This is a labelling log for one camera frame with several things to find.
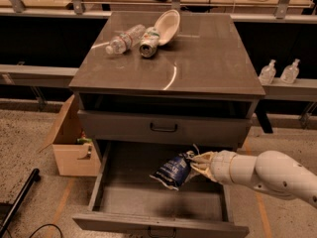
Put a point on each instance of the blue chip bag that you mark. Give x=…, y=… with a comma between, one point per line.
x=175, y=172

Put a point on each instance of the open grey lower drawer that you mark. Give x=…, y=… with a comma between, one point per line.
x=125, y=199

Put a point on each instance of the right clear sanitizer bottle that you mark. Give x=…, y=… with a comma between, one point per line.
x=290, y=73

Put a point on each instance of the closed grey drawer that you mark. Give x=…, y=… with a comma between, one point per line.
x=176, y=130

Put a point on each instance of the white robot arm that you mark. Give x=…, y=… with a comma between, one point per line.
x=271, y=172

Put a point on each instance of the cardboard box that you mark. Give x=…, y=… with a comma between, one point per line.
x=72, y=160

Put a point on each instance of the clear plastic water bottle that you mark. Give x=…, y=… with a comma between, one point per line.
x=126, y=40

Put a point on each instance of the clear sanitizer bottle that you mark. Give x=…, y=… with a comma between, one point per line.
x=290, y=73
x=267, y=73

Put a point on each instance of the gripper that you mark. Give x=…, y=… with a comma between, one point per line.
x=222, y=167

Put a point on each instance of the left clear sanitizer bottle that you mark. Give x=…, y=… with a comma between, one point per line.
x=267, y=73

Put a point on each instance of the grey metal drawer cabinet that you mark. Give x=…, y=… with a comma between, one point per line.
x=204, y=72

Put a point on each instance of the green item in box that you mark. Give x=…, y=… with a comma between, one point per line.
x=83, y=140

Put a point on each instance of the crushed aluminium can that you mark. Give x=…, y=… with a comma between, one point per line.
x=149, y=42

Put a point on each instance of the black pole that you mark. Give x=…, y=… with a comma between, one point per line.
x=8, y=210

